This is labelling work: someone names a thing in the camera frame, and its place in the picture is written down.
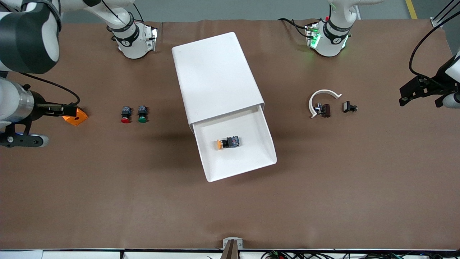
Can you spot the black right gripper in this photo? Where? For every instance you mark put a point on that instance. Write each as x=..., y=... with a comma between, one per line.
x=36, y=106

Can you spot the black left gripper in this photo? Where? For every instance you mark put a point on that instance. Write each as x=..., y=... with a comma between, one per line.
x=437, y=83

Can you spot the yellow push button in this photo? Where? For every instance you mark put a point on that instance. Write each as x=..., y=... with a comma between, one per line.
x=230, y=142

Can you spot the white plastic drawer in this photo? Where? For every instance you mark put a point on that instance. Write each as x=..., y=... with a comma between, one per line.
x=251, y=158

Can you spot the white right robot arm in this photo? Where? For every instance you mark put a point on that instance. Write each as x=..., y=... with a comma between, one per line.
x=25, y=39

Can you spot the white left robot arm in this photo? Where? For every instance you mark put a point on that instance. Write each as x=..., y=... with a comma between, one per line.
x=330, y=43

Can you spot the orange button box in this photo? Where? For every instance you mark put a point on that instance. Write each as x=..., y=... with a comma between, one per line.
x=79, y=118

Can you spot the red push button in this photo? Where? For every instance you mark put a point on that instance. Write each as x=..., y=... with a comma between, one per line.
x=125, y=116

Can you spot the green push button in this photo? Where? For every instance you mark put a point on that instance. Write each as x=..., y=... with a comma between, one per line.
x=142, y=116

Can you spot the white drawer cabinet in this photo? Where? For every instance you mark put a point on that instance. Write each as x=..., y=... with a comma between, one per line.
x=215, y=72

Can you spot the small black clip part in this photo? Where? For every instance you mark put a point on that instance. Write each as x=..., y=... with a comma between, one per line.
x=348, y=106

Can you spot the dark brown small block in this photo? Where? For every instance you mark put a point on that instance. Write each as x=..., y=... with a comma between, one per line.
x=326, y=110

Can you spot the small silver metal part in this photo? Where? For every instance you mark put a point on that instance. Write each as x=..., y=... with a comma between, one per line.
x=317, y=108

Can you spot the brown table mat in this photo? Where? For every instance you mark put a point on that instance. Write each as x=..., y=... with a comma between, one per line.
x=143, y=198

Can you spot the aluminium frame profile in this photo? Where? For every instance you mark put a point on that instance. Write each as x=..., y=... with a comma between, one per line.
x=436, y=22

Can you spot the white curved plastic bracket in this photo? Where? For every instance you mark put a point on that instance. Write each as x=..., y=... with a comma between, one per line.
x=315, y=96

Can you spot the grey metal edge bracket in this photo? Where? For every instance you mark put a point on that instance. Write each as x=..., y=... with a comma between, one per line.
x=226, y=244

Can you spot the brown pointed post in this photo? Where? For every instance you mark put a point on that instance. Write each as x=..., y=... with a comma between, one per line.
x=230, y=252

